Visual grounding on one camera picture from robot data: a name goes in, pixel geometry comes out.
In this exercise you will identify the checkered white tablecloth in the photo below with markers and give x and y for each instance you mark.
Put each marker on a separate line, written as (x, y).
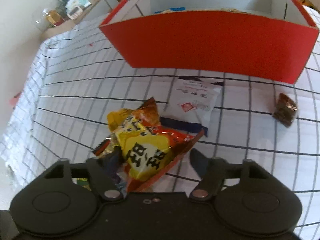
(77, 78)

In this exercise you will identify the orange juice bottle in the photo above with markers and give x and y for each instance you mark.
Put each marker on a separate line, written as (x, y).
(54, 18)

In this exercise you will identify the white side cabinet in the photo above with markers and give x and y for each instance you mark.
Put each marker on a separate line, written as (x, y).
(62, 15)

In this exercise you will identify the tissue box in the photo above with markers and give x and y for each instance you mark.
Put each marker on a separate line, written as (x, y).
(82, 3)

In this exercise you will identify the small dark brown candy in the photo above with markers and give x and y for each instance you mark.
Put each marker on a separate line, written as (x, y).
(285, 110)

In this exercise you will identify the orange yellow chip bag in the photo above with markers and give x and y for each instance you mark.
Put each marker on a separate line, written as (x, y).
(149, 149)

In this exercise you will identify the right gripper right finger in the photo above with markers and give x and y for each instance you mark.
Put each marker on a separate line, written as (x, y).
(212, 173)

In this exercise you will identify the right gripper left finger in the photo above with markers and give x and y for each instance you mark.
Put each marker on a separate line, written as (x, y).
(103, 178)

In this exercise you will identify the green cracker packet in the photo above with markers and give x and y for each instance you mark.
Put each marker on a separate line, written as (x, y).
(83, 182)

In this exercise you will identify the red cardboard box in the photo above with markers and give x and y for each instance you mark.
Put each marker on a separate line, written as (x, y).
(272, 39)

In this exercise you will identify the white digital timer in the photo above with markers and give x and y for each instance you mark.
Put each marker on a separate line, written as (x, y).
(75, 12)

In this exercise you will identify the blue cookie packet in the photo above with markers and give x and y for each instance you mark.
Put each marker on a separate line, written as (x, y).
(170, 10)

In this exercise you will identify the white blue snack packet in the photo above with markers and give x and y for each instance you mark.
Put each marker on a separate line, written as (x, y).
(191, 104)

